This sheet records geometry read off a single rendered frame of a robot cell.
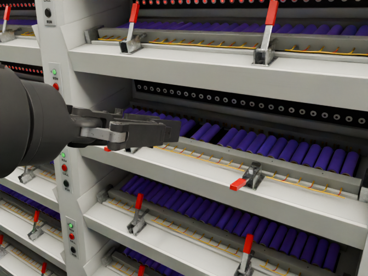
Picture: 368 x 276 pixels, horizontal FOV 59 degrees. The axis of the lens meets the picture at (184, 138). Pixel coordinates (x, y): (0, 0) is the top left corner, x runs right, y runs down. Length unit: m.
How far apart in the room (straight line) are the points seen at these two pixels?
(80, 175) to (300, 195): 0.52
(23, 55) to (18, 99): 0.64
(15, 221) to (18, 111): 1.04
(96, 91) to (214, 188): 0.39
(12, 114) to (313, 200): 0.43
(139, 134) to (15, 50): 0.64
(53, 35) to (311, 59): 0.53
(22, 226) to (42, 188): 0.26
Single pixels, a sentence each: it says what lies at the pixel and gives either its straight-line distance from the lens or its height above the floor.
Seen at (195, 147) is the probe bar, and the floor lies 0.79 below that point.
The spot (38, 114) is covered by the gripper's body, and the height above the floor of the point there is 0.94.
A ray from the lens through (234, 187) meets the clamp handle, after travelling 0.50.
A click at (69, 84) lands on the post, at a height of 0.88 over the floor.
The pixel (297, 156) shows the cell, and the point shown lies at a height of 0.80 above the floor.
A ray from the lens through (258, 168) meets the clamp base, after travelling 0.56.
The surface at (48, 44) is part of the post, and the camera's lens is 0.81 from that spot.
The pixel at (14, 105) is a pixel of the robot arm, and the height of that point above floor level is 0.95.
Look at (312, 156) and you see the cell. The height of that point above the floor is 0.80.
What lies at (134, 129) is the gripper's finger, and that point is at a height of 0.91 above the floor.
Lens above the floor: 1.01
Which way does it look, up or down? 19 degrees down
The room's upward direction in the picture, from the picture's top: 1 degrees clockwise
